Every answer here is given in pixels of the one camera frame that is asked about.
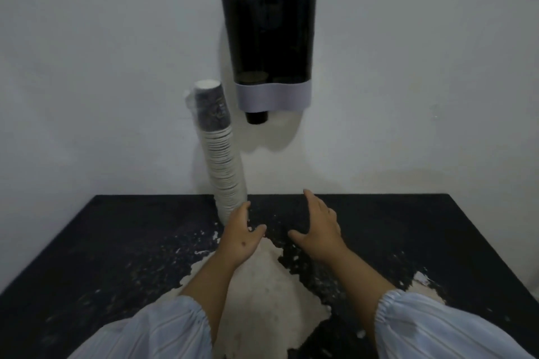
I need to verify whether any person's left hand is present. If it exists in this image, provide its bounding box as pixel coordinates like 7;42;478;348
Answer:
215;201;268;268

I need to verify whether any person's right hand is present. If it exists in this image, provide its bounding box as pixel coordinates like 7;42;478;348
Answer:
287;189;347;264

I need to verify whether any person's right forearm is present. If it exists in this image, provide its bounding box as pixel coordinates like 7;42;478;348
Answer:
321;245;398;340

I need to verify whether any person's left forearm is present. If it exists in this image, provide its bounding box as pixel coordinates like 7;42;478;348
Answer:
179;250;237;344

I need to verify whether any stack of paper cups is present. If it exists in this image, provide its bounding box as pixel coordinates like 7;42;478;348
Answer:
184;79;248;225

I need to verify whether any black wall cup dispenser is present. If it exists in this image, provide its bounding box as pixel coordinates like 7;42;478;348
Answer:
221;0;317;113

